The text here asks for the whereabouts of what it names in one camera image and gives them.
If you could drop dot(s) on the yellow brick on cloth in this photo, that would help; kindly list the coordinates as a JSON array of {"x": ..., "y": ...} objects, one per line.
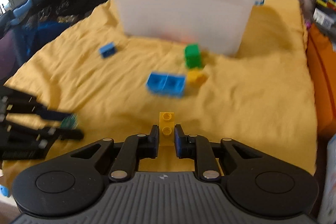
[{"x": 196, "y": 77}]

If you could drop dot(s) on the translucent white plastic bin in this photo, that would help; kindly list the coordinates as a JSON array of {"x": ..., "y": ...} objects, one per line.
[{"x": 216, "y": 25}]

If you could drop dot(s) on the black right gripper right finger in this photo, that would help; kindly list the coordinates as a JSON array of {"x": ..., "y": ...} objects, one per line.
[{"x": 198, "y": 149}]

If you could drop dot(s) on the green frog eraser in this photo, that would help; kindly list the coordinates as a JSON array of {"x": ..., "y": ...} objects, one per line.
[{"x": 70, "y": 122}]

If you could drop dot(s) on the green square building brick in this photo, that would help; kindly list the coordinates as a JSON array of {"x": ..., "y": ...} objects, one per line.
[{"x": 193, "y": 57}]

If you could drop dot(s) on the yellow cloth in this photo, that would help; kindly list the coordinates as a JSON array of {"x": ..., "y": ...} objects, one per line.
[{"x": 263, "y": 97}]

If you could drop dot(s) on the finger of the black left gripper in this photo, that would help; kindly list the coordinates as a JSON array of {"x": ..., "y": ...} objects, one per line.
[
  {"x": 53, "y": 133},
  {"x": 50, "y": 115}
]

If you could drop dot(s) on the small blue building brick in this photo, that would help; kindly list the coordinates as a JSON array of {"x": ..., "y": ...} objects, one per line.
[{"x": 108, "y": 50}]

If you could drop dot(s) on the orange box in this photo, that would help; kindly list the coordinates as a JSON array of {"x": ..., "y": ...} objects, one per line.
[{"x": 321, "y": 63}]

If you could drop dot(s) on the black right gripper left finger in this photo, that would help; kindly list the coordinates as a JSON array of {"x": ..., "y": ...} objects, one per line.
[{"x": 128, "y": 154}]

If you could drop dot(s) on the dark backpack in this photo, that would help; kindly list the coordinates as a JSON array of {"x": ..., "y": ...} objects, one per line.
[{"x": 34, "y": 23}]

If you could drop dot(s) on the small yellow building brick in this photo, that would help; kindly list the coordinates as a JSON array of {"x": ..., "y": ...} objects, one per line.
[{"x": 166, "y": 129}]

